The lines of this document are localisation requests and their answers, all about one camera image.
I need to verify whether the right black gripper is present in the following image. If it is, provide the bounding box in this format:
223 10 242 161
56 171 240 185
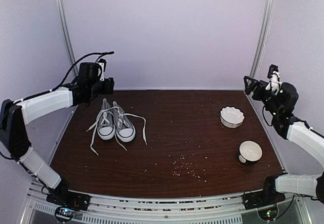
243 76 281 117

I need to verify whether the grey sneaker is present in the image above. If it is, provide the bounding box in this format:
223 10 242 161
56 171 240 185
87 98 116 156
112 101 147 151

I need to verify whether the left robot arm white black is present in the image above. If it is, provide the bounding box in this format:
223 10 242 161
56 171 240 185
1 59 114 206

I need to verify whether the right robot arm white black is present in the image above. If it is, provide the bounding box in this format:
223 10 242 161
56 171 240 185
244 76 323 205

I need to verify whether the white fluted ceramic bowl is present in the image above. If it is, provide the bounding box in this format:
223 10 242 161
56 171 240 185
220 106 245 128

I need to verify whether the black and white bowl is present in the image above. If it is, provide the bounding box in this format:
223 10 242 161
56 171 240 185
238 141 263 166

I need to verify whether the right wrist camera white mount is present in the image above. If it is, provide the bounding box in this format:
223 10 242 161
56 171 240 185
265 64 281 93

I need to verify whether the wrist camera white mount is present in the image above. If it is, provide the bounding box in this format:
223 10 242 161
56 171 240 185
265 64 281 93
97 59 106 81

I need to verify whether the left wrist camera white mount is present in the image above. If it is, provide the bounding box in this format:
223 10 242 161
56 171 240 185
97 59 106 81

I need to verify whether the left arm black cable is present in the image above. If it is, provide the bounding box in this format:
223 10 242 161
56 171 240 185
56 51 115 88

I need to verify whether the right aluminium frame post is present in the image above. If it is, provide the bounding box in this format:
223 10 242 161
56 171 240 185
250 0 275 78

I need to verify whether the aluminium frame post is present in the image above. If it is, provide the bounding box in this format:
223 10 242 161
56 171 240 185
56 0 75 64
250 0 275 78

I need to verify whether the left aluminium frame post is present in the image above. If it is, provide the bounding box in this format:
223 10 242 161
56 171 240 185
56 0 75 64

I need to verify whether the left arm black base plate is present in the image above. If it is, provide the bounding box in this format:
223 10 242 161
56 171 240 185
46 191 91 211

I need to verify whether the front aluminium rail frame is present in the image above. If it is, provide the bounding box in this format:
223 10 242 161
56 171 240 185
21 180 311 224

